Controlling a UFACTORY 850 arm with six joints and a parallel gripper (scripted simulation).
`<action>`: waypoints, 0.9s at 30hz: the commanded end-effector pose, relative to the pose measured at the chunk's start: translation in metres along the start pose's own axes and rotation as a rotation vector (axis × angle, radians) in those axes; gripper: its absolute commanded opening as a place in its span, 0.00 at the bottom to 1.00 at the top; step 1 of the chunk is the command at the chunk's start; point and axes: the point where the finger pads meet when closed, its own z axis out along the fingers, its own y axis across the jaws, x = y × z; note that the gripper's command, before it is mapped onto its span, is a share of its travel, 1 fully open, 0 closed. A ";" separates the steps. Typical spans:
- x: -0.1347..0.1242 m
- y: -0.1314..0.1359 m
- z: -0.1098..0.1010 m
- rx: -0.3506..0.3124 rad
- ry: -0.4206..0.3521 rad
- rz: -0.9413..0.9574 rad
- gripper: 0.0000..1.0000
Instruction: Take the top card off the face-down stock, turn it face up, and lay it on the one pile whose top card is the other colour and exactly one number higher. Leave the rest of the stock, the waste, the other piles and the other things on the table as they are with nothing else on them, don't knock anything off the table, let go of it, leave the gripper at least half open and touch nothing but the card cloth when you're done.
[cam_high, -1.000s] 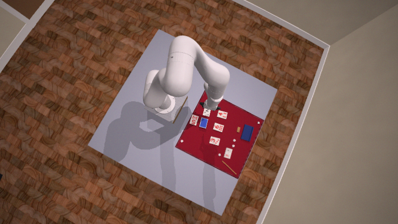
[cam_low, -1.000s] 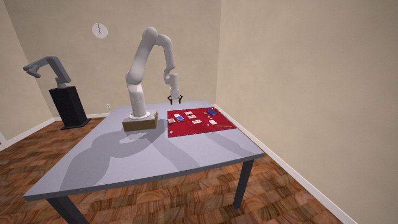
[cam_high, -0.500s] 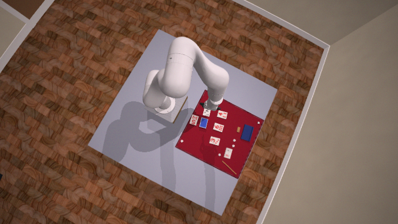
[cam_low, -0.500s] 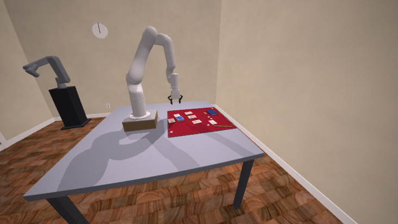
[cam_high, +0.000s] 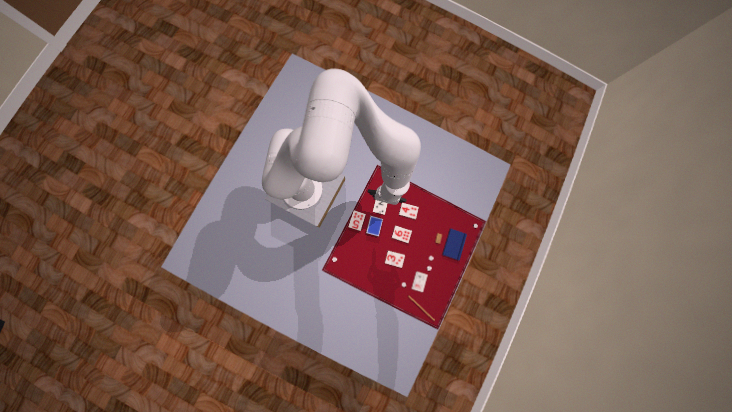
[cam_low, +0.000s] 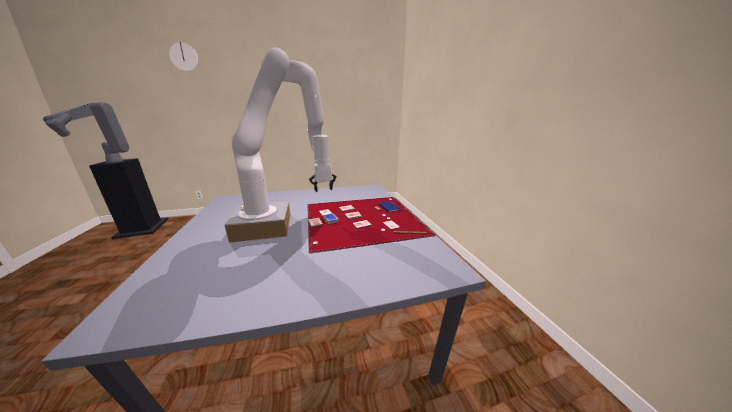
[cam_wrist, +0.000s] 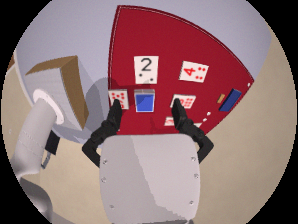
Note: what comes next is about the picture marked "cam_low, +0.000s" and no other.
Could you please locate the white rules card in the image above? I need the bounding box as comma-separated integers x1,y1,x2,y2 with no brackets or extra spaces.
383,220,400,229

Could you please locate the dark blue notebook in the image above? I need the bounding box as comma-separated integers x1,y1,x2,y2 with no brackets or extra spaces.
379,201,400,212

